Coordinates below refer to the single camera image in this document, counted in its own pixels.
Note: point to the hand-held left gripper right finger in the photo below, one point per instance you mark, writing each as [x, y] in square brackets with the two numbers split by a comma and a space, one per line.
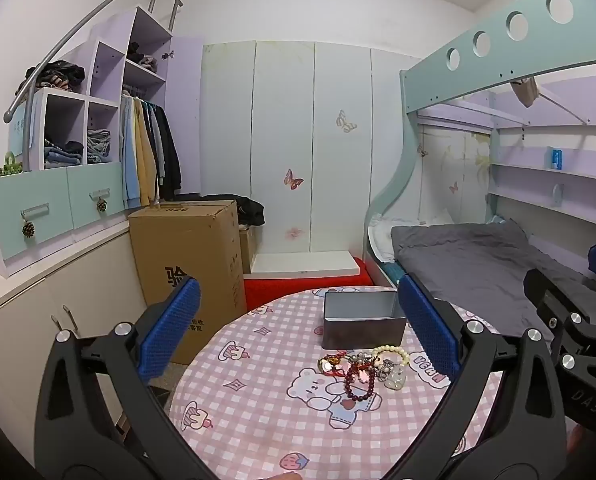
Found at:
[427, 330]

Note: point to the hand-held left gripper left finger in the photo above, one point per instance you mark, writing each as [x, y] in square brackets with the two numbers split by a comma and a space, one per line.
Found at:
[170, 330]

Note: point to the pale jade pendant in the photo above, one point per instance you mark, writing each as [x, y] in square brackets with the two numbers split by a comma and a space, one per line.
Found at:
[395, 379]

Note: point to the silver metal tin box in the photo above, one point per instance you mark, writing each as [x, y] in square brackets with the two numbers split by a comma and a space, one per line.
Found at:
[362, 332]

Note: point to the red and gold charm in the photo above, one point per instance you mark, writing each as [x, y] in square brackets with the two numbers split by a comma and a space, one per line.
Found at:
[330, 365]

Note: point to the teal bed mat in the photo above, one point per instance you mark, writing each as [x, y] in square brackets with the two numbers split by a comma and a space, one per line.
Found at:
[392, 274]

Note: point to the grey blanket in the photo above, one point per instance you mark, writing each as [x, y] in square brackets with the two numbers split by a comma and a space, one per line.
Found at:
[467, 270]

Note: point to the large cardboard box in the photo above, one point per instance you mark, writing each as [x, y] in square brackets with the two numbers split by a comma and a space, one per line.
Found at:
[188, 260]

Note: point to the small cardboard box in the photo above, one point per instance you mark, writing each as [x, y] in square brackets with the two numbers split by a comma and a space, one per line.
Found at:
[248, 252]

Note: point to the blue can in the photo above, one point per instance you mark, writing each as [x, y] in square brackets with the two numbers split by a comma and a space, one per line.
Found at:
[555, 158]

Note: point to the pink checked cartoon tablecloth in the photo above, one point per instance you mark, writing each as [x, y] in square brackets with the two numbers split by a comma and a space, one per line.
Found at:
[258, 410]

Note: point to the red stool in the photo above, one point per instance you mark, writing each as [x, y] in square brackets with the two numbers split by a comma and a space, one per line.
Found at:
[288, 287]

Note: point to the beige low cabinet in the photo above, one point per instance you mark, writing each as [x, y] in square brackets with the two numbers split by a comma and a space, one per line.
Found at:
[38, 320]

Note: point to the white board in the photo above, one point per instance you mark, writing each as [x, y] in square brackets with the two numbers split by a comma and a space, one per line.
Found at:
[303, 262]

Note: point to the pine cone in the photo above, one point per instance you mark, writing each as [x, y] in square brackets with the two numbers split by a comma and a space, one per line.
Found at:
[28, 230]
[101, 205]

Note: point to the black bag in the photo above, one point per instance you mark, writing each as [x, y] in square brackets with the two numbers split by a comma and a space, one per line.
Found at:
[252, 212]

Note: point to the small pink butterfly sticker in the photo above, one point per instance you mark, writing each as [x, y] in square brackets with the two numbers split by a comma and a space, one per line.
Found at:
[453, 188]

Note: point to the faint pink butterfly sticker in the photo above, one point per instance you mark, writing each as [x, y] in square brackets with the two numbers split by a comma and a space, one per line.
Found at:
[294, 233]

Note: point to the teal drawer cabinet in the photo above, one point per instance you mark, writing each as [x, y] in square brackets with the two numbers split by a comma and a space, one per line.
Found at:
[53, 195]

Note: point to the row of hanging clothes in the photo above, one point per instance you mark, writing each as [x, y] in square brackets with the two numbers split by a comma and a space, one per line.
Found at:
[150, 150]

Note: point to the brown hanging cloth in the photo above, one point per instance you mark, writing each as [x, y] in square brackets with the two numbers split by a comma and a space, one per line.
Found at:
[525, 91]

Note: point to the folded grey clothes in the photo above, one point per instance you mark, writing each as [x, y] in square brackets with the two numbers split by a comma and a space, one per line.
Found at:
[98, 146]

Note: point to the folded blue jeans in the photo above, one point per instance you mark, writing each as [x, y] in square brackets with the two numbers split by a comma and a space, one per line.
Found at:
[63, 156]

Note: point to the beige butterfly sticker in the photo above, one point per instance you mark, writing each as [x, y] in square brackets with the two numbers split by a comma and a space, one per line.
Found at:
[346, 121]

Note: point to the green patterned bag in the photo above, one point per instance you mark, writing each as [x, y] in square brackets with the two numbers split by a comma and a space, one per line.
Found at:
[9, 167]

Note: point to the white wardrobe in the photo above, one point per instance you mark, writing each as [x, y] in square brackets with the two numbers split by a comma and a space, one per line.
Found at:
[283, 110]

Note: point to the folded dark and pink clothes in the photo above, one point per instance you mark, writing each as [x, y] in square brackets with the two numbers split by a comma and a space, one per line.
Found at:
[143, 57]

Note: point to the dark clothes pile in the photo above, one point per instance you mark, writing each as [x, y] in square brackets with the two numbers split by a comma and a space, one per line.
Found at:
[58, 76]

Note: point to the purple shelf unit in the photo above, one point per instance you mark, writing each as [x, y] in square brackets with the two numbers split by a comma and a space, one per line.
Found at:
[110, 55]

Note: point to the grey metal handrail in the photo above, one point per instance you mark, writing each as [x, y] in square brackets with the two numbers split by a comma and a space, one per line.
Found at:
[85, 20]

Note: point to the teal bunk bed frame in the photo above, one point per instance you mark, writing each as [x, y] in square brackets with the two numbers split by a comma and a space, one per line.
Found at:
[427, 72]

